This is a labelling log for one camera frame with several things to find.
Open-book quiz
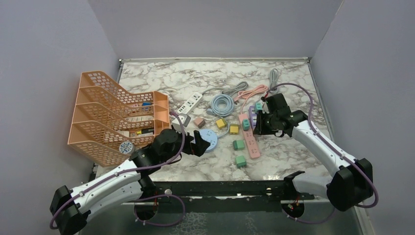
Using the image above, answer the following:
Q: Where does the pink power strip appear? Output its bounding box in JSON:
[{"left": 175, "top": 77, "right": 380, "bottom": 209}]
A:
[{"left": 238, "top": 114, "right": 260, "bottom": 159}]

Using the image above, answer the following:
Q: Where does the white power strip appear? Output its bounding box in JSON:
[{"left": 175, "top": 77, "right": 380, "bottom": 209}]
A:
[{"left": 177, "top": 92, "right": 203, "bottom": 115}]

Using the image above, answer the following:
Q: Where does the light blue coiled cable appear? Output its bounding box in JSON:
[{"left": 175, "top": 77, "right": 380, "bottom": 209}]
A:
[{"left": 207, "top": 94, "right": 235, "bottom": 118}]

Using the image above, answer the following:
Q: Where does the green charger adapter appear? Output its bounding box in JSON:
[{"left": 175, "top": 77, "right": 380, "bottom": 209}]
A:
[{"left": 235, "top": 155, "right": 247, "bottom": 168}]

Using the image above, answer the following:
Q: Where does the yellow olive charger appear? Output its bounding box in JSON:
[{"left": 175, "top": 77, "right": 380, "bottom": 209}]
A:
[
  {"left": 229, "top": 124, "right": 239, "bottom": 135},
  {"left": 215, "top": 118, "right": 228, "bottom": 129}
]

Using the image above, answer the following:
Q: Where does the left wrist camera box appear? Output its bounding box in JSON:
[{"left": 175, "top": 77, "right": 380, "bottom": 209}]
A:
[{"left": 171, "top": 114, "right": 191, "bottom": 130}]

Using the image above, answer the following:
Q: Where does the brown pink small charger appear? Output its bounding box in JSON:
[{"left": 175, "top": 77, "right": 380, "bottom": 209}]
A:
[{"left": 193, "top": 117, "right": 206, "bottom": 129}]

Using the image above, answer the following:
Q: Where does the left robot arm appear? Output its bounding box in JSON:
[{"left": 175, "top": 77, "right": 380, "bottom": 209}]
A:
[{"left": 49, "top": 123, "right": 210, "bottom": 235}]

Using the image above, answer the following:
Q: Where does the pink coiled cable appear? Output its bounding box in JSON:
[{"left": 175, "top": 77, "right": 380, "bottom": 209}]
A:
[{"left": 233, "top": 85, "right": 270, "bottom": 114}]

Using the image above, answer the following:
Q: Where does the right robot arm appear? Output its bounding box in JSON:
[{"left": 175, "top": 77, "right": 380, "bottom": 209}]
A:
[{"left": 254, "top": 92, "right": 379, "bottom": 212}]

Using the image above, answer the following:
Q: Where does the blue round power socket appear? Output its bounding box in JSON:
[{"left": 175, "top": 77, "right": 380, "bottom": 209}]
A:
[{"left": 199, "top": 129, "right": 218, "bottom": 153}]

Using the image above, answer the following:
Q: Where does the black metal base rail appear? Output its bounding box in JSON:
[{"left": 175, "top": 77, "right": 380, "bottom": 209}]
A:
[{"left": 133, "top": 180, "right": 315, "bottom": 213}]

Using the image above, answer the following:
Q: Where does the yellow olive charger left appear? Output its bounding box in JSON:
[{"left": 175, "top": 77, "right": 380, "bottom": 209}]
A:
[{"left": 215, "top": 118, "right": 228, "bottom": 129}]

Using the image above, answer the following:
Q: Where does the orange plastic file organizer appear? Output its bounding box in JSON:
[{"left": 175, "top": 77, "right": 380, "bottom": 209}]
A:
[{"left": 68, "top": 70, "right": 170, "bottom": 167}]

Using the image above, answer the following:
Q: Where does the yellow olive charger right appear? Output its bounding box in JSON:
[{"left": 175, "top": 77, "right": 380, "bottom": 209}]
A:
[{"left": 229, "top": 124, "right": 239, "bottom": 135}]

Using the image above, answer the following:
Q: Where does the purple power strip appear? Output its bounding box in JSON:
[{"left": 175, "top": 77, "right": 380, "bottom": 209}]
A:
[{"left": 248, "top": 105, "right": 257, "bottom": 129}]

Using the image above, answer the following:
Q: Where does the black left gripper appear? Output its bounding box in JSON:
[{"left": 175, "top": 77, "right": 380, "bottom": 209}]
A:
[{"left": 161, "top": 126, "right": 210, "bottom": 163}]

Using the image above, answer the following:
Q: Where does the teal charger adapter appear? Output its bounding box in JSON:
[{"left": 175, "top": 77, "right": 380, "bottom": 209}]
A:
[
  {"left": 254, "top": 102, "right": 263, "bottom": 113},
  {"left": 241, "top": 118, "right": 251, "bottom": 131}
]

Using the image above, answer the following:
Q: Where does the green charger near strip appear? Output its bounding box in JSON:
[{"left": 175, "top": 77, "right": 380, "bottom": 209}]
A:
[{"left": 232, "top": 140, "right": 245, "bottom": 151}]

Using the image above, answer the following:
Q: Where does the grey coiled cable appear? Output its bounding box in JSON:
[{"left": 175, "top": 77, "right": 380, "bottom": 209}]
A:
[{"left": 201, "top": 81, "right": 250, "bottom": 97}]

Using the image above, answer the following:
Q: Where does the grey cable bundle far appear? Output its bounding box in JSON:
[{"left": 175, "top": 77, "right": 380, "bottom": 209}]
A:
[{"left": 268, "top": 68, "right": 281, "bottom": 94}]

